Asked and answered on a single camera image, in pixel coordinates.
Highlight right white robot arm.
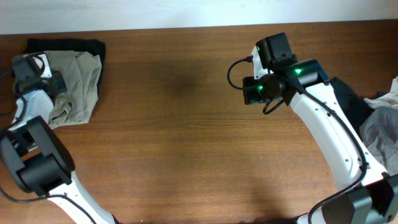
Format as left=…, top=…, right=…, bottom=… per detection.
left=241, top=55, right=397, bottom=223

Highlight dark teal garment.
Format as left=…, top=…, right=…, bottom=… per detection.
left=330, top=77, right=375, bottom=136

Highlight khaki cargo shorts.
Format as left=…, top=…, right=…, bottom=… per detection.
left=12, top=50, right=103, bottom=129

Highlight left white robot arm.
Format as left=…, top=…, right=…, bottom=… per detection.
left=1, top=70, right=118, bottom=223

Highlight folded black garment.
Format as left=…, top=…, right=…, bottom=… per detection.
left=23, top=38, right=106, bottom=90

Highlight grey brown garment pile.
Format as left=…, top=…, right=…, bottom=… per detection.
left=359, top=106, right=397, bottom=175

